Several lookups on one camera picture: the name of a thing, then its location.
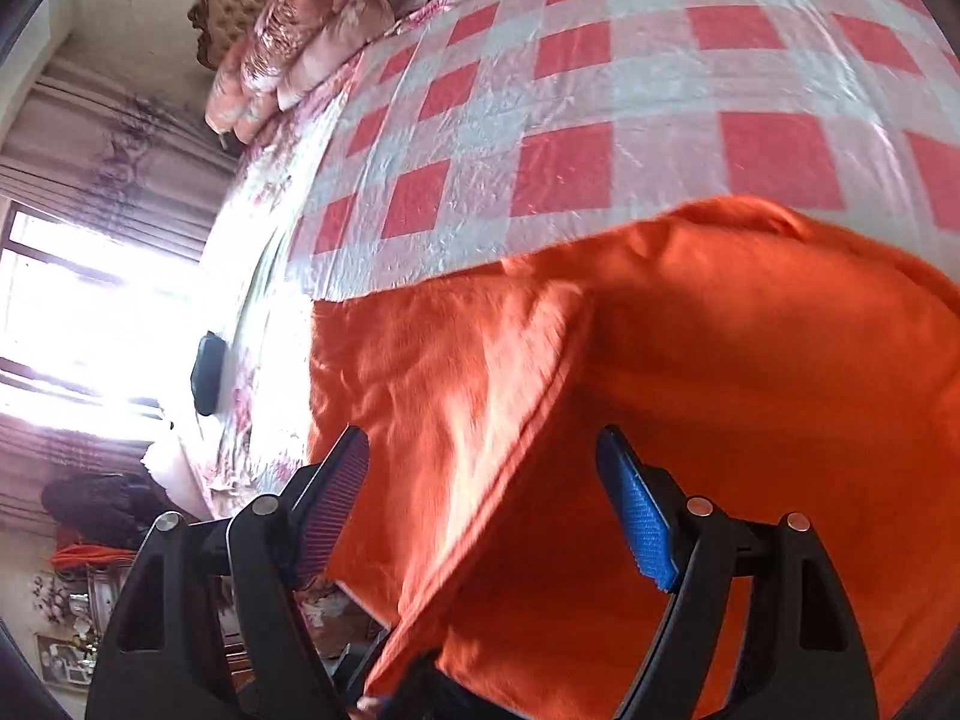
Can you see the orange pants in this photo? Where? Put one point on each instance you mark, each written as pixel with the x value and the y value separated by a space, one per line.
pixel 675 360

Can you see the black device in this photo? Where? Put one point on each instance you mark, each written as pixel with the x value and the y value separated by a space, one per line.
pixel 206 375

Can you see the floral bed sheet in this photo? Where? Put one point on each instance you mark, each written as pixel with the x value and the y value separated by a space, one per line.
pixel 251 397

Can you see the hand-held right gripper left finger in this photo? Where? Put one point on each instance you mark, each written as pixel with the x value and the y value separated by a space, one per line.
pixel 337 502

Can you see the framed picture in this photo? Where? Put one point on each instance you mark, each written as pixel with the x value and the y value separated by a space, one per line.
pixel 61 661

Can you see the red white checkered tablecloth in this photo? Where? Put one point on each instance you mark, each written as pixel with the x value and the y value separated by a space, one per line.
pixel 525 90

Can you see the flower vase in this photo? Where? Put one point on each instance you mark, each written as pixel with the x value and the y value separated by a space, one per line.
pixel 52 600

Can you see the dark chair with clothes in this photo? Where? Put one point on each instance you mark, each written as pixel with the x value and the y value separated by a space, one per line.
pixel 97 502

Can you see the folded floral quilt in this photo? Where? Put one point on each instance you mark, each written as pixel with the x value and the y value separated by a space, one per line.
pixel 315 0

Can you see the bright window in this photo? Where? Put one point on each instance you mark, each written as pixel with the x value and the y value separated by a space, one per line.
pixel 90 300

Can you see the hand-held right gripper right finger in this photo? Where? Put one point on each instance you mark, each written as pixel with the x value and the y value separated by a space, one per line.
pixel 645 525

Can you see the patterned curtain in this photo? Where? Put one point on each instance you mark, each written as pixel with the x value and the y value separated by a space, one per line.
pixel 112 150

